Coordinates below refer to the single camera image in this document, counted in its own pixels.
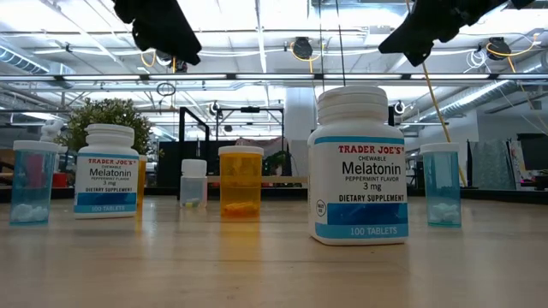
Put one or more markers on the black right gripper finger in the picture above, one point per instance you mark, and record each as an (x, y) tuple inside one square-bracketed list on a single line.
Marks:
[(411, 43)]

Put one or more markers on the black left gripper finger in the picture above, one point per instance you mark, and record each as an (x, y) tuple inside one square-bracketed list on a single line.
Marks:
[(171, 34)]

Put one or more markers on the large orange pill vial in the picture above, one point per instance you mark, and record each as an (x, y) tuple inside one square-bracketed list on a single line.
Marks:
[(241, 184), (142, 179)]

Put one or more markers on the blue pill vial white cap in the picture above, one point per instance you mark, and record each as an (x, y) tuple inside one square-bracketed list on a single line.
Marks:
[(33, 184), (441, 188)]

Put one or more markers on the small clear pill bottle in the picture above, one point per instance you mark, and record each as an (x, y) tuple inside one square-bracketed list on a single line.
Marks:
[(193, 184)]

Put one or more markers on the long ceiling light strip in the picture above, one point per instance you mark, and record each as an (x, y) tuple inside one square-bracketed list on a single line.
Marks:
[(188, 77)]

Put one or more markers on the green artificial potted plant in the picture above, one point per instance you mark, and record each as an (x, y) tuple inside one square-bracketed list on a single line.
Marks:
[(107, 113)]

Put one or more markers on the white background object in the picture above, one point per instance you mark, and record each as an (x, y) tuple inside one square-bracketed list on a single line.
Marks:
[(52, 128)]

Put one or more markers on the grey patterned cloth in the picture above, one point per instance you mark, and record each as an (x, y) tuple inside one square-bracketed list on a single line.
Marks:
[(492, 164)]

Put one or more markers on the white melatonin supplement bottle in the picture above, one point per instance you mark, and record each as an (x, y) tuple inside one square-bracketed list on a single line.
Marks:
[(357, 179), (106, 179)]

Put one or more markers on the black background monitor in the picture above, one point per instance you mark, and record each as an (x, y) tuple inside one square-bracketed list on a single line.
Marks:
[(533, 152)]

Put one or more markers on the small background green plant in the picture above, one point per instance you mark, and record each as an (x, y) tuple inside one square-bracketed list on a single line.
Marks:
[(274, 164)]

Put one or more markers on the red background box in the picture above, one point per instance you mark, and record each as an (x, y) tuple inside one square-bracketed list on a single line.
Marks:
[(60, 179)]

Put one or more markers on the black background station frame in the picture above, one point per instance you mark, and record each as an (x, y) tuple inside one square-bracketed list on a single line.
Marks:
[(250, 109)]

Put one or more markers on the wooden shelf with black frame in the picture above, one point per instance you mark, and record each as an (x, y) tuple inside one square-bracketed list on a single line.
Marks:
[(282, 179)]

